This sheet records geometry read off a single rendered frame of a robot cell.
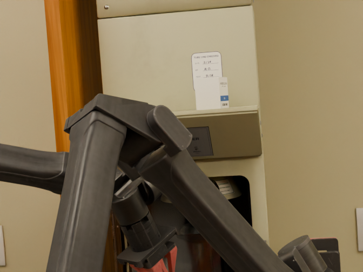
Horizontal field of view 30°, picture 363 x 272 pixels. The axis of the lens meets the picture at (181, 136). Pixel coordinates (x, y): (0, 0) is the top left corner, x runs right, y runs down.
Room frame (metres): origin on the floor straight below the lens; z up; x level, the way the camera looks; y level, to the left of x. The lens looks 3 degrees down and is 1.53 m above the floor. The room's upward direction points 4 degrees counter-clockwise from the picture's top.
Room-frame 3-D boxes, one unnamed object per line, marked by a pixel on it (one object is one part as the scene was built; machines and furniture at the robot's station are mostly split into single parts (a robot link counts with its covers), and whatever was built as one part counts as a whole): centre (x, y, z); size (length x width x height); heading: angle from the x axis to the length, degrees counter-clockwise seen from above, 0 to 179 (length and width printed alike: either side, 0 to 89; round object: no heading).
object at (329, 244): (1.20, -0.23, 1.24); 0.09 x 0.07 x 0.07; 172
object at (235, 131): (1.33, 0.01, 1.46); 0.32 x 0.11 x 0.10; 82
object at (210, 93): (1.32, -0.06, 1.54); 0.05 x 0.05 x 0.06; 67
